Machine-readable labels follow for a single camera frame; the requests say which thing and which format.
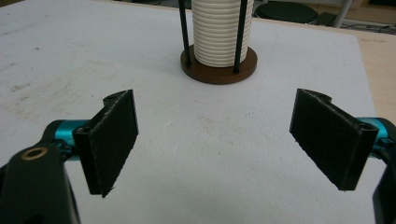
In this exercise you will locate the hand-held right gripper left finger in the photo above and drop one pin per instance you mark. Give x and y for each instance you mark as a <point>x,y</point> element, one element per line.
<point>107,146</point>

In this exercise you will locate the brown cup rack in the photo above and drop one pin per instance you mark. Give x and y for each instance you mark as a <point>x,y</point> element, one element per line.
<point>218,76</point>

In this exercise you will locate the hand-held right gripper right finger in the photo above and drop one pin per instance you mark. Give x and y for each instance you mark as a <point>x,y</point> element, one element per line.
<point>333,140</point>

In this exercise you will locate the black round stool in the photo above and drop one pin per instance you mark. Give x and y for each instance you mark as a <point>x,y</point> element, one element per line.
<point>285,12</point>

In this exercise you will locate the white metal pole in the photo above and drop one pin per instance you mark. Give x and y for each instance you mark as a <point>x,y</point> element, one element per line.
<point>342,12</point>

